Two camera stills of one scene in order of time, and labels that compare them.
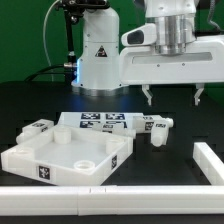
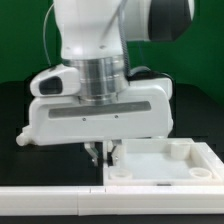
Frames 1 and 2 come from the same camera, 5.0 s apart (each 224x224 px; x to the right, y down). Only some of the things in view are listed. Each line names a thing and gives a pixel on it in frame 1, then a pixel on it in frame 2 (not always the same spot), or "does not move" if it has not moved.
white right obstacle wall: (209, 163) does not move
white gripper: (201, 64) → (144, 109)
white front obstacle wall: (112, 200) does not move
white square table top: (68, 156) → (163, 162)
